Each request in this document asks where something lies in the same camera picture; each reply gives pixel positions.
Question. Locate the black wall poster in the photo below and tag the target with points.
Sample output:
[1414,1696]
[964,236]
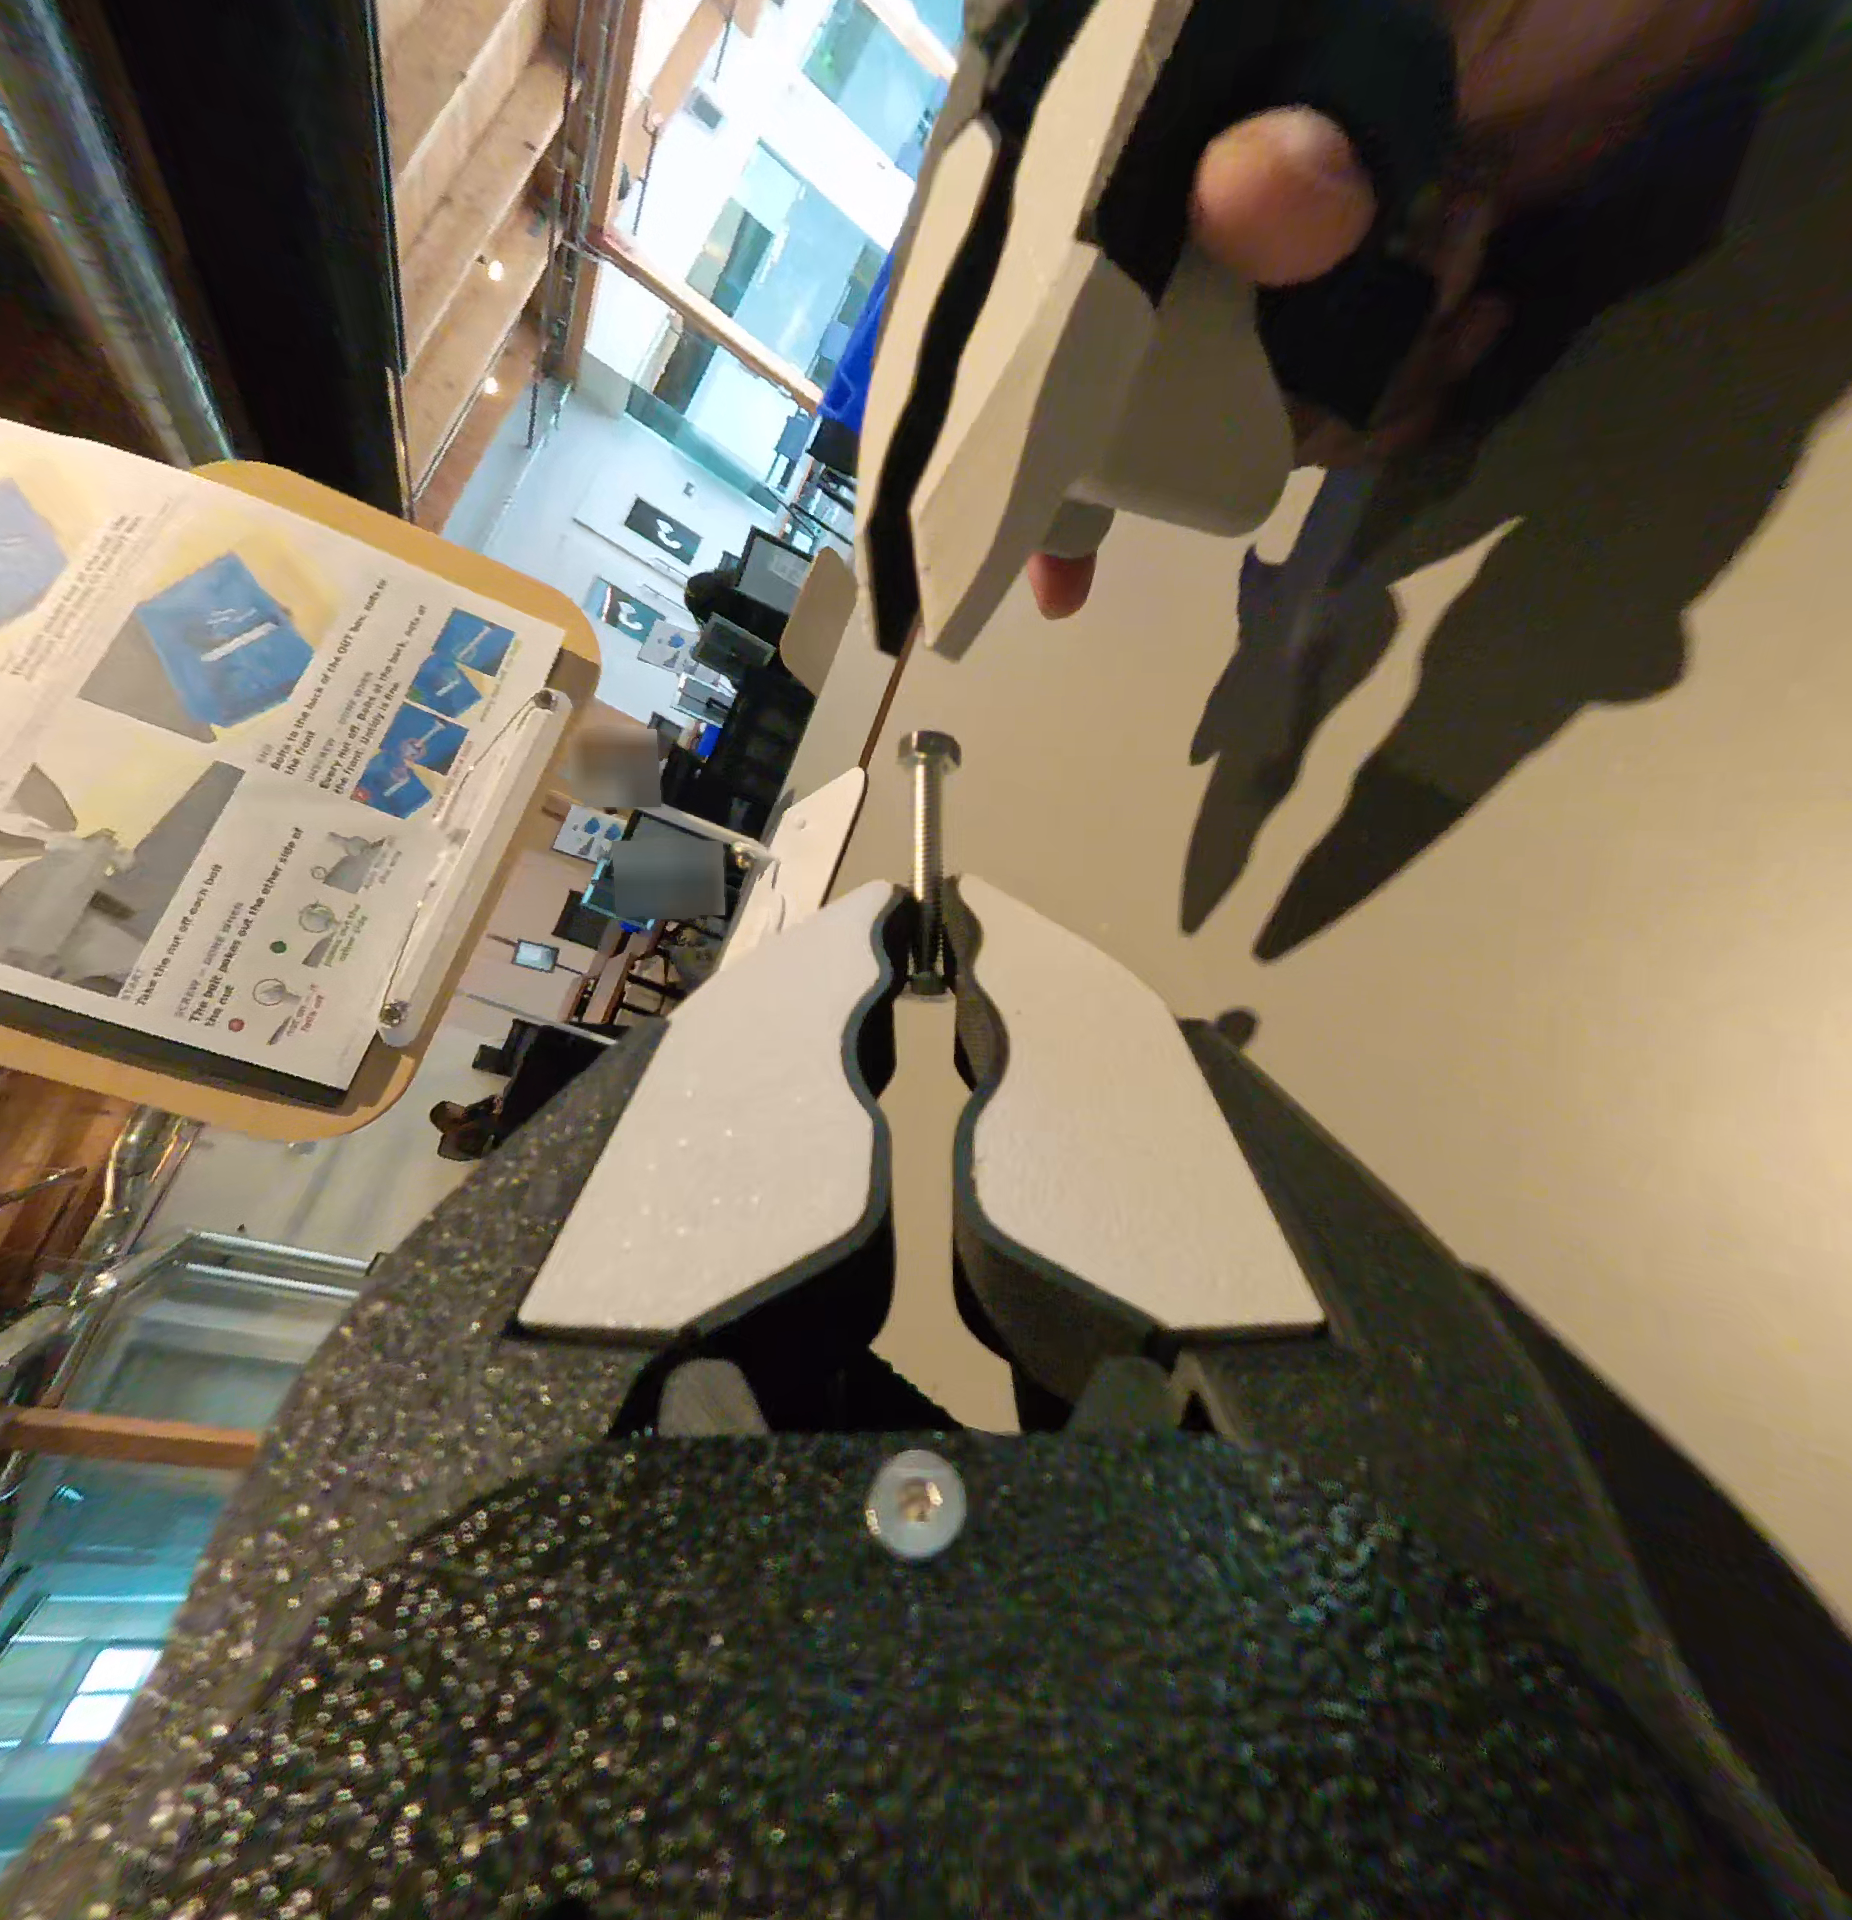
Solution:
[626,613]
[664,528]

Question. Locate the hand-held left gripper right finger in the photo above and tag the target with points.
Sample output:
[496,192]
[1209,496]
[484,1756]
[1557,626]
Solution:
[1120,1155]

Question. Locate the white base board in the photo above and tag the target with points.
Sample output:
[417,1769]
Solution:
[815,824]

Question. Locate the printed instruction sheet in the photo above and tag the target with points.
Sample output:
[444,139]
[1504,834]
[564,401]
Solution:
[191,751]

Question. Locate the large black screen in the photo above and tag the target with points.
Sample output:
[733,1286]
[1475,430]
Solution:
[267,225]

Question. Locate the person's right hand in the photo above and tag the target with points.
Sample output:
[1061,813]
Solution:
[1287,194]

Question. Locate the white clamp bar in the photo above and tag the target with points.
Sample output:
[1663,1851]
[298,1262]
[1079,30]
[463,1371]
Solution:
[477,855]

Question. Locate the silver ventilation duct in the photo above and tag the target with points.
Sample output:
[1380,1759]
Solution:
[87,225]

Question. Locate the silver bolt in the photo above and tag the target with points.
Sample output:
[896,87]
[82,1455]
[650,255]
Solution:
[927,841]

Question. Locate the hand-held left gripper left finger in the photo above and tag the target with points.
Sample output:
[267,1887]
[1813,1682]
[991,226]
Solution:
[716,1140]

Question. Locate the small tablet on stand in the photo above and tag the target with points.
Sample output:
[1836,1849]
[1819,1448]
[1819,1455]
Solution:
[537,954]

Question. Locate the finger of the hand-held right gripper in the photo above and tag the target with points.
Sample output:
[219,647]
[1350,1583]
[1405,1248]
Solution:
[1061,301]
[935,225]

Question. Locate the blue plastic bin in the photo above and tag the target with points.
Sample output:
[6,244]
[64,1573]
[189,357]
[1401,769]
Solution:
[851,374]

